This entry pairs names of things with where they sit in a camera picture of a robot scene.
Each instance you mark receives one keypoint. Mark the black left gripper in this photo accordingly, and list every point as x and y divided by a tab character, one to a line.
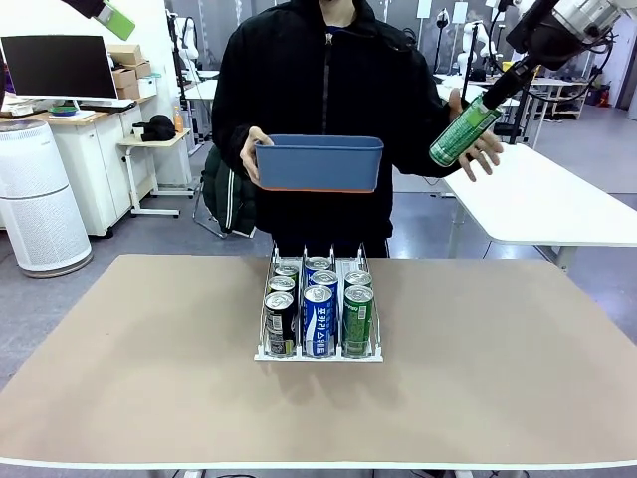
87	6

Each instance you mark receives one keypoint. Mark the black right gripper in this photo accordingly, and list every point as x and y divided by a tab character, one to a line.
512	82

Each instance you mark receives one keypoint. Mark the green Chilsung cider can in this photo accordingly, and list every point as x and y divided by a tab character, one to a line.
460	134
357	323
358	278

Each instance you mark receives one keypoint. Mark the blue plastic bin orange trim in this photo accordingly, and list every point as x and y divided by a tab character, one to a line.
318	164

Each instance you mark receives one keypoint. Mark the blue Pocari Sweat can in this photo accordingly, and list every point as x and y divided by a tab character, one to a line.
318	323
318	263
324	278

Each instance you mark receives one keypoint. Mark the person's left forearm black sleeve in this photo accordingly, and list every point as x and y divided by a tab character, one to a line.
418	144

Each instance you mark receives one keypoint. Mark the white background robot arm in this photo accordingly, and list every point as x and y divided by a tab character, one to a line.
473	45
186	40

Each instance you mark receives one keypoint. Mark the person's right forearm black sleeve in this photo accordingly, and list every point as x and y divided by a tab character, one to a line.
234	144

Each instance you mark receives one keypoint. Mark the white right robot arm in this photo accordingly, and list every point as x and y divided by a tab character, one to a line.
582	15

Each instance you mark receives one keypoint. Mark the person's left hand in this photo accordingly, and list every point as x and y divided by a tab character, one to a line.
485	154

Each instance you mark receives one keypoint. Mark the person's right hand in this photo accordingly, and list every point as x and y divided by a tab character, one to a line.
249	154

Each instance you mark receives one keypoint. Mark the black tripod stand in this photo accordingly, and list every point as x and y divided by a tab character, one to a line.
522	124

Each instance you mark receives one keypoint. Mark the brown cardboard box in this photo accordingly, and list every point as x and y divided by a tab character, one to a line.
124	54
130	74

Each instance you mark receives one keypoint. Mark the wooden background desk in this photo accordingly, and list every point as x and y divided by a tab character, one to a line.
562	84

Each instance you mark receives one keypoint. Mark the black computer monitor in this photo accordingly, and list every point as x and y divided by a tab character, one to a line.
60	67

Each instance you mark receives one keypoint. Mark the black keyboard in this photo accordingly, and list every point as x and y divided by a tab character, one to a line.
107	105

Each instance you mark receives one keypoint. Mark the green bowl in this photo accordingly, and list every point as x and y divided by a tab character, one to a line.
63	109

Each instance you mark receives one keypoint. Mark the red fire extinguisher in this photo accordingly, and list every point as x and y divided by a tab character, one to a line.
602	94

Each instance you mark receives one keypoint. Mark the orange drink bottle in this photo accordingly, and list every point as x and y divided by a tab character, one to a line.
178	119

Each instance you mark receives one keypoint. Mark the white rolling side table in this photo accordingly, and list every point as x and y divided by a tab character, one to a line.
149	142

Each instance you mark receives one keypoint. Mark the white cabinet desk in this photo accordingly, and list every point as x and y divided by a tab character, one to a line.
99	174

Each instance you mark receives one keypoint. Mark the person in black jacket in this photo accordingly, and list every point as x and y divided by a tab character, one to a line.
323	74

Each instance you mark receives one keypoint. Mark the white air purifier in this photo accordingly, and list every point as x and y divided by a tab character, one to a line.
40	199

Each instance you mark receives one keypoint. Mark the black white-striped jacket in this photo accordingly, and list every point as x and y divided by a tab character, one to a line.
224	199

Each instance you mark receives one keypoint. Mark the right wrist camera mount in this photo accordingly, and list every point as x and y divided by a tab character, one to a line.
525	30

